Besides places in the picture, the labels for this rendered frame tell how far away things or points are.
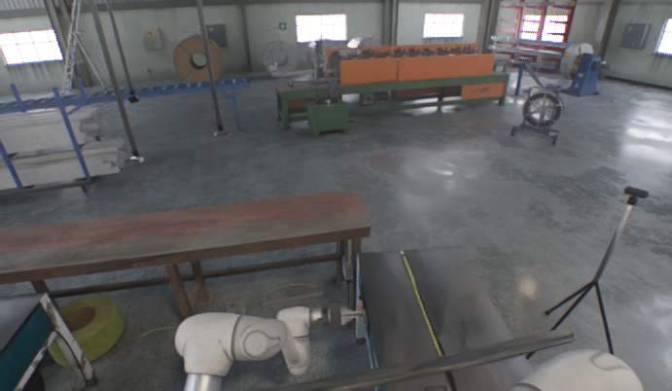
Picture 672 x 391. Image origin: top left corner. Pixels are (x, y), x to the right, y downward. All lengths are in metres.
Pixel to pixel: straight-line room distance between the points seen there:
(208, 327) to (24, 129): 4.23
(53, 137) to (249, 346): 4.25
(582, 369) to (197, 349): 0.91
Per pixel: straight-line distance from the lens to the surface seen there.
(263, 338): 1.02
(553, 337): 1.63
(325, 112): 5.60
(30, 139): 5.06
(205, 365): 1.09
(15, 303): 2.21
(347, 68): 6.34
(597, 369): 0.68
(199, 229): 2.07
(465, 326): 1.56
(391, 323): 1.51
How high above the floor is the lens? 1.90
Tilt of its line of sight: 27 degrees down
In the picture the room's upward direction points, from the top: 1 degrees counter-clockwise
